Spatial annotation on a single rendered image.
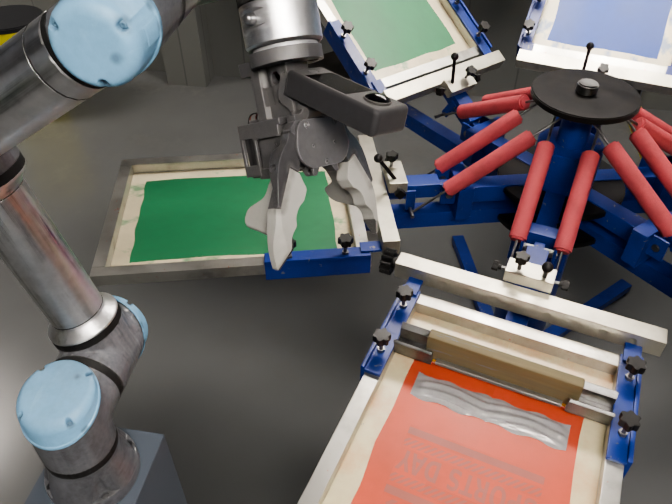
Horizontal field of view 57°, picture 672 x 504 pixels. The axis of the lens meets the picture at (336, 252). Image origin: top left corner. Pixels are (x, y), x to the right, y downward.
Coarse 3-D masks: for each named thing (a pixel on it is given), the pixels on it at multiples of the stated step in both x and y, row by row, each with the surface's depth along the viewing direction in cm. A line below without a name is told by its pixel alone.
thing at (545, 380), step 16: (432, 336) 146; (448, 336) 146; (448, 352) 146; (464, 352) 144; (480, 352) 143; (496, 352) 142; (480, 368) 145; (496, 368) 143; (512, 368) 141; (528, 368) 139; (544, 368) 139; (528, 384) 142; (544, 384) 140; (560, 384) 138; (576, 384) 136
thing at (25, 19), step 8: (0, 8) 403; (8, 8) 403; (16, 8) 403; (24, 8) 403; (32, 8) 403; (0, 16) 393; (8, 16) 393; (16, 16) 393; (24, 16) 393; (32, 16) 393; (0, 24) 383; (8, 24) 383; (16, 24) 383; (24, 24) 383; (0, 32) 378; (8, 32) 379; (16, 32) 382; (0, 40) 382
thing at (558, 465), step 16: (512, 400) 145; (528, 400) 145; (560, 416) 142; (576, 416) 142; (496, 432) 139; (576, 432) 139; (480, 448) 136; (496, 448) 136; (512, 448) 136; (528, 448) 136; (544, 448) 136; (576, 448) 136; (528, 464) 133; (544, 464) 133; (560, 464) 133; (544, 480) 130; (560, 480) 130; (544, 496) 128; (560, 496) 128
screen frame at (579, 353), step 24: (432, 312) 163; (456, 312) 161; (480, 312) 161; (504, 336) 158; (528, 336) 155; (552, 336) 155; (576, 360) 153; (600, 360) 150; (360, 384) 144; (360, 408) 139; (336, 432) 135; (336, 456) 131; (312, 480) 127; (600, 480) 129
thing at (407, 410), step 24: (408, 384) 149; (456, 384) 149; (480, 384) 149; (408, 408) 144; (432, 408) 144; (384, 432) 139; (456, 432) 139; (480, 432) 139; (384, 456) 135; (384, 480) 130
